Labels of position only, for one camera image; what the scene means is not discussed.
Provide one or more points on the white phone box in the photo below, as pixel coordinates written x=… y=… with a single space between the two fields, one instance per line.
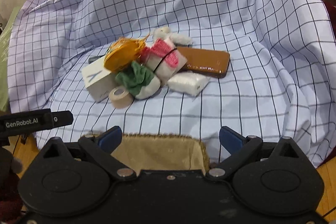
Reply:
x=98 y=80

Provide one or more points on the white tissue pack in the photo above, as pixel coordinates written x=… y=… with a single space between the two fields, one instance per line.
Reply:
x=188 y=82

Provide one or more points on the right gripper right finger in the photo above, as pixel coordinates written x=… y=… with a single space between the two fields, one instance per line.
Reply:
x=242 y=151

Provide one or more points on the blue checked sheet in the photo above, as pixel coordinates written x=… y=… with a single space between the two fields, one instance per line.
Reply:
x=280 y=81

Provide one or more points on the woven basket beige lining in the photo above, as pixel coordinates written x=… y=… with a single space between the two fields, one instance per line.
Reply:
x=162 y=152

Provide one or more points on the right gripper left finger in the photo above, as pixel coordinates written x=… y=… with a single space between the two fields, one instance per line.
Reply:
x=99 y=150

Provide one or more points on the green pillow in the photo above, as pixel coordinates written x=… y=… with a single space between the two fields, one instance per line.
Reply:
x=5 y=38

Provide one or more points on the beige tape roll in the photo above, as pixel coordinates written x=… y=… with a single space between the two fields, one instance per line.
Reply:
x=120 y=97

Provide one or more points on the brown leather wallet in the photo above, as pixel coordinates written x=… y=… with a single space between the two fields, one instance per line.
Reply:
x=206 y=62

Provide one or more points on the green and white plush radish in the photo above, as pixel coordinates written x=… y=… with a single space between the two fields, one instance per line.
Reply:
x=139 y=81

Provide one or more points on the pink white cloth bundle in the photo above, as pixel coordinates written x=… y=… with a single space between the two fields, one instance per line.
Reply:
x=163 y=59

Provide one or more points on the orange mesh pouch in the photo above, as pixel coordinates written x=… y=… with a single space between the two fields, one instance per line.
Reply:
x=121 y=53

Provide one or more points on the white plush toy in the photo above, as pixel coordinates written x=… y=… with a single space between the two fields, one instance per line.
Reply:
x=176 y=38

